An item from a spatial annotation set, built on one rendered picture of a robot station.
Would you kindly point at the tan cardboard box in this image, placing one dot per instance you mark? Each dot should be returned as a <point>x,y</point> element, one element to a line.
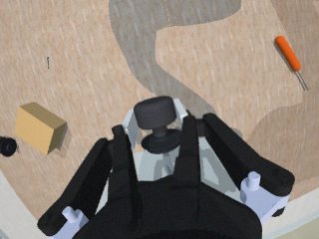
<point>39,127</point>

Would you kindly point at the orange-handled screwdriver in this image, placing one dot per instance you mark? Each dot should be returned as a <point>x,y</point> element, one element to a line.
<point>289,56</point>

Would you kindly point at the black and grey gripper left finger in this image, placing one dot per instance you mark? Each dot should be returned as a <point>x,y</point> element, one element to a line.
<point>80,199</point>

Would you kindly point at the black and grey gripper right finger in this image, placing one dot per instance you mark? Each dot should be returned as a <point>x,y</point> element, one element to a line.
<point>264,186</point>

